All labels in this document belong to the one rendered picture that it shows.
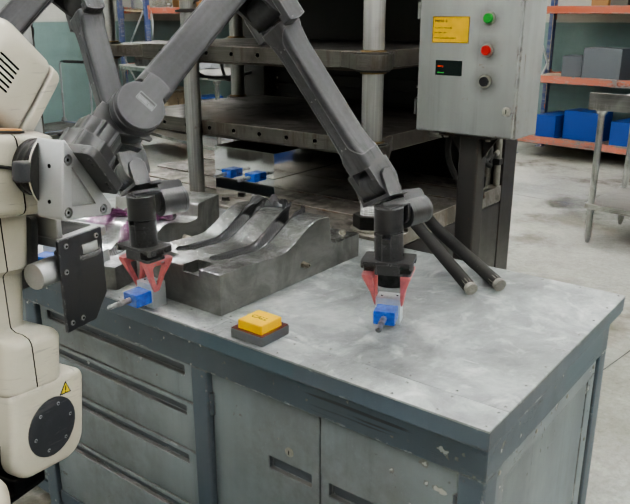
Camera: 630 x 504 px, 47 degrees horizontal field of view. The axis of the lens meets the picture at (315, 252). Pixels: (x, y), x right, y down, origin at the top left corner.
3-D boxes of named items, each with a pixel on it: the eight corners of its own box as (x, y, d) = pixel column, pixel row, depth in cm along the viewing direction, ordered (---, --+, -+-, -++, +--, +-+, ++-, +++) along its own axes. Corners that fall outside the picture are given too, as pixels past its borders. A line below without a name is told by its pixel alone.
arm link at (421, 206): (351, 182, 144) (379, 168, 137) (391, 172, 151) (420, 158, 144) (371, 239, 144) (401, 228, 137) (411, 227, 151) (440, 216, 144)
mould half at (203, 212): (117, 290, 165) (113, 243, 161) (23, 276, 173) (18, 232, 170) (220, 231, 209) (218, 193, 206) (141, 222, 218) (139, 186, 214)
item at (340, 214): (377, 257, 211) (378, 233, 208) (97, 192, 286) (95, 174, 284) (500, 200, 274) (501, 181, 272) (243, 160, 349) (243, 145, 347)
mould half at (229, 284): (221, 316, 151) (218, 254, 146) (138, 289, 166) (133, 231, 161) (358, 255, 188) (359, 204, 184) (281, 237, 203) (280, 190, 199)
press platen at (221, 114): (384, 208, 206) (386, 146, 201) (98, 156, 281) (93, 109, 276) (506, 163, 269) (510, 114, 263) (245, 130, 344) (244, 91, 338)
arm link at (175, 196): (112, 172, 153) (127, 158, 146) (161, 165, 160) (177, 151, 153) (128, 227, 152) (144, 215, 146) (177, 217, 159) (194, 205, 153)
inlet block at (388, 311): (390, 344, 138) (391, 318, 136) (364, 341, 139) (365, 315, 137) (402, 318, 150) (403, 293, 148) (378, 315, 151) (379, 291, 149)
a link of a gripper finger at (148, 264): (153, 282, 159) (150, 240, 156) (176, 289, 155) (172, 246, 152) (128, 291, 154) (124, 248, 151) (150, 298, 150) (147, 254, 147)
